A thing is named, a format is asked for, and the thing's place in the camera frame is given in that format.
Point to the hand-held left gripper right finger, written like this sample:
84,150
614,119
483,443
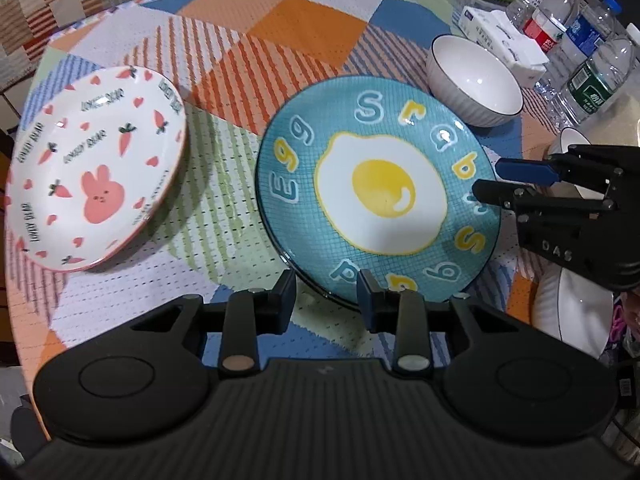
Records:
369,305

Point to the white ribbed bowl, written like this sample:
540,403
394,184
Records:
472,77
570,310
567,140

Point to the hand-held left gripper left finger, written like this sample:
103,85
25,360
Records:
286,305

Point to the pink bunny carrot plate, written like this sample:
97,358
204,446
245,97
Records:
95,170

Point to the blue label water bottle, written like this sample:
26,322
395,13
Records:
582,40

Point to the colourful checked tablecloth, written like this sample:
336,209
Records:
225,25

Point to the blue fried egg plate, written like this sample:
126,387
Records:
380,195

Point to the red label water bottle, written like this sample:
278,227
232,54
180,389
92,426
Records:
552,17

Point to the green label water bottle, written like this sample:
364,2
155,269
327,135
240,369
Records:
595,85

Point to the white tissue pack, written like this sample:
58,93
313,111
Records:
505,40

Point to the plaid patchwork sofa cover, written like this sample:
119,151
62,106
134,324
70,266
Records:
35,15

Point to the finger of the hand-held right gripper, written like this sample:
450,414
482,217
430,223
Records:
522,170
500,194

